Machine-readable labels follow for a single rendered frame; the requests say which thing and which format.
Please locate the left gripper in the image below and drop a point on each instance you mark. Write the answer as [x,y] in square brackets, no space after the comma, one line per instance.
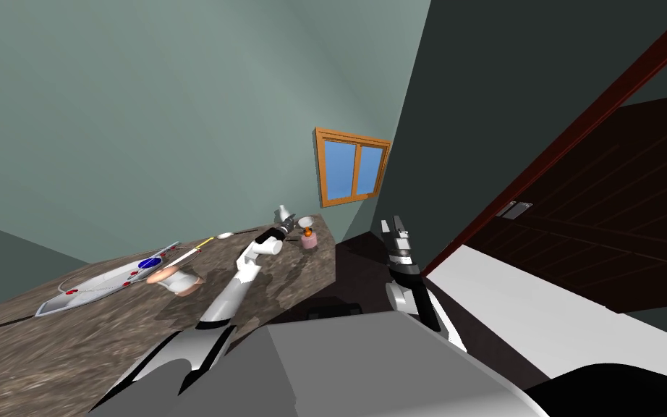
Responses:
[287,223]

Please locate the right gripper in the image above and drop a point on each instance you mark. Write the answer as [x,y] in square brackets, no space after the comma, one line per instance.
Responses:
[400,252]

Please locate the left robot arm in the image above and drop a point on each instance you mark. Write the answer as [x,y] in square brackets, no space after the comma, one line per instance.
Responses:
[226,301]

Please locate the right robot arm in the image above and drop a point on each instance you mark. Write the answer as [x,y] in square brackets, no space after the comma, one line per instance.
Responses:
[426,301]

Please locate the white cup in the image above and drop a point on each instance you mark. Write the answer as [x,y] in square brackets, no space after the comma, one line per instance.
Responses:
[282,212]

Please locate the white bowl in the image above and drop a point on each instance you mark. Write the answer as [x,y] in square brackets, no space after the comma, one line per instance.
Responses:
[306,221]

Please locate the pink candle with orange top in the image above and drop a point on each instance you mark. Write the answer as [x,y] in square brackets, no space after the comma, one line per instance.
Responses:
[309,241]

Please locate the silver spoon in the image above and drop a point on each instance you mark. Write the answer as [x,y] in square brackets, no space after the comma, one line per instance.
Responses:
[225,236]

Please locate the orange framed window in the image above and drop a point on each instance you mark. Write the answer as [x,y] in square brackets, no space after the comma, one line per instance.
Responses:
[349,168]

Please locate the white and yellow utensil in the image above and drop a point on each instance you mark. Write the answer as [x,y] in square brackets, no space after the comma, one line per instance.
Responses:
[189,253]

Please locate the grey metal door plate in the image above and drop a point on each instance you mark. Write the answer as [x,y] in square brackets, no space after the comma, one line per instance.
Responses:
[514,209]

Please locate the peach and white cylinder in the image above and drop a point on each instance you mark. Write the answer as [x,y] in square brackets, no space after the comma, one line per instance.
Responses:
[178,282]

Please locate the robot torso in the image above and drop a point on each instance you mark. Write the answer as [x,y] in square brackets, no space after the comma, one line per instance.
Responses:
[356,370]

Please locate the dark brown door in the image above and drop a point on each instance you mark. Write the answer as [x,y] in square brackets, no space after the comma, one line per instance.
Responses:
[617,220]

